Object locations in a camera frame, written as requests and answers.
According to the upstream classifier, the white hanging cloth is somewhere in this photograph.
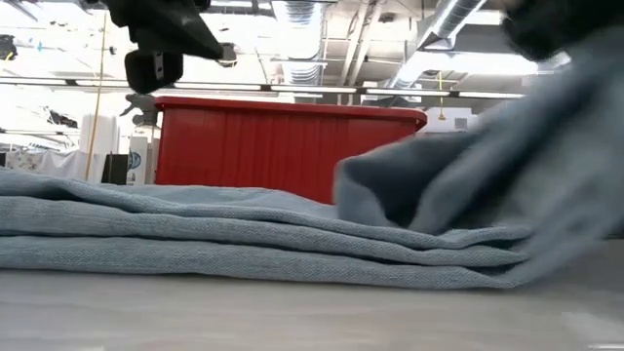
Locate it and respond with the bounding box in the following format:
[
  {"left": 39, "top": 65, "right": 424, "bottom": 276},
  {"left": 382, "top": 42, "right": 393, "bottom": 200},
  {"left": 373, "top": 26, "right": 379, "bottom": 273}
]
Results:
[{"left": 3, "top": 147, "right": 106, "bottom": 181}]

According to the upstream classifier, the clear spray bottle grey trigger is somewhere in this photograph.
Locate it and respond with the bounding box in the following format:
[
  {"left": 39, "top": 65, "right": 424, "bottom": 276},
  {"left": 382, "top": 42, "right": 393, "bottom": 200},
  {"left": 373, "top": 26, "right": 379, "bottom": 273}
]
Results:
[{"left": 119, "top": 93, "right": 163, "bottom": 186}]

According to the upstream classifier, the light blue garment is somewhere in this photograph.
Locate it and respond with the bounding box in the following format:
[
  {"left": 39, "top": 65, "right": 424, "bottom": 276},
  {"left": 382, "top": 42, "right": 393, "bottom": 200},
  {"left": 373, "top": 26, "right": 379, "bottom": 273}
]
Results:
[{"left": 0, "top": 26, "right": 624, "bottom": 293}]

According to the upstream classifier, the yellow cable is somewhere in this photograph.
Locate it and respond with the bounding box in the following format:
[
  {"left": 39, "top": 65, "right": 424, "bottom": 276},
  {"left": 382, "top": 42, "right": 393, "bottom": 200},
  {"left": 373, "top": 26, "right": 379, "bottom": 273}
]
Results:
[{"left": 84, "top": 12, "right": 109, "bottom": 182}]

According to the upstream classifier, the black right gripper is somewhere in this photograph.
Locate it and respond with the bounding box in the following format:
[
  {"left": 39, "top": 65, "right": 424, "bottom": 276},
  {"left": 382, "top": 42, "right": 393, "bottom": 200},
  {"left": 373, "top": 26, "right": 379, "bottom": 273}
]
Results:
[{"left": 501, "top": 0, "right": 624, "bottom": 62}]

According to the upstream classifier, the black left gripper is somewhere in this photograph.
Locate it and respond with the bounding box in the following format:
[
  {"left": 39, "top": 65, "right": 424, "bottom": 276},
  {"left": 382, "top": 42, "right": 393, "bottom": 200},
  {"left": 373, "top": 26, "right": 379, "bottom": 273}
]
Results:
[{"left": 104, "top": 0, "right": 225, "bottom": 60}]

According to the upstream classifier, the dark ceiling fixture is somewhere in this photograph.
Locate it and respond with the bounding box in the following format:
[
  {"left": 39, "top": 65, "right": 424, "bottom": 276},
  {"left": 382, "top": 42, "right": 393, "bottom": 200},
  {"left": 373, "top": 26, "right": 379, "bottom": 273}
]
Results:
[{"left": 0, "top": 34, "right": 19, "bottom": 62}]

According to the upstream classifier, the black overhead camera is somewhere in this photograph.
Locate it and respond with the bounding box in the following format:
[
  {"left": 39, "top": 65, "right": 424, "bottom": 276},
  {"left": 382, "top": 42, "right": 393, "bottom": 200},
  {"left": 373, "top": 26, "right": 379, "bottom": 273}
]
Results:
[{"left": 216, "top": 42, "right": 240, "bottom": 69}]

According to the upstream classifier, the silver smooth ventilation duct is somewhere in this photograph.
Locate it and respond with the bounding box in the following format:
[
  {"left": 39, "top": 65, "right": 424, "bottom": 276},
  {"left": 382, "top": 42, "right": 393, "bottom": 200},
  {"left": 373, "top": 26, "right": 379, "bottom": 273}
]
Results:
[{"left": 387, "top": 0, "right": 489, "bottom": 90}]

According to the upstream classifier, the black speaker box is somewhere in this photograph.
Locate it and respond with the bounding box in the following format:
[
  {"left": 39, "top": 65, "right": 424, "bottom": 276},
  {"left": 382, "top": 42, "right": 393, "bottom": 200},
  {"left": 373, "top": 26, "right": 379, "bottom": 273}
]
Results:
[{"left": 100, "top": 153, "right": 130, "bottom": 185}]

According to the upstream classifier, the LED light bar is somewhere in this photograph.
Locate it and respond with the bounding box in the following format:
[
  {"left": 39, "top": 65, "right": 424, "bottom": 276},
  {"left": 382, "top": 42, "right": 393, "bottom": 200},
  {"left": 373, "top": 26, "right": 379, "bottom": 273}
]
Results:
[{"left": 0, "top": 75, "right": 527, "bottom": 101}]

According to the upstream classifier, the red plastic bin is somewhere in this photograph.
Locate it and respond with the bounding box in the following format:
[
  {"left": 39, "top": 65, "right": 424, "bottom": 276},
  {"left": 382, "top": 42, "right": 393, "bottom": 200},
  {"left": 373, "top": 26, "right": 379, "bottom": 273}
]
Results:
[{"left": 154, "top": 96, "right": 429, "bottom": 206}]

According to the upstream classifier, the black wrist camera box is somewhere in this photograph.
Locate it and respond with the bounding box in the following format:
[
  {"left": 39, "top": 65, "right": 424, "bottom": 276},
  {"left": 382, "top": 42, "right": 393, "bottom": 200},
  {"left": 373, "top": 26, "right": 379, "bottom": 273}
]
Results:
[{"left": 123, "top": 50, "right": 186, "bottom": 96}]

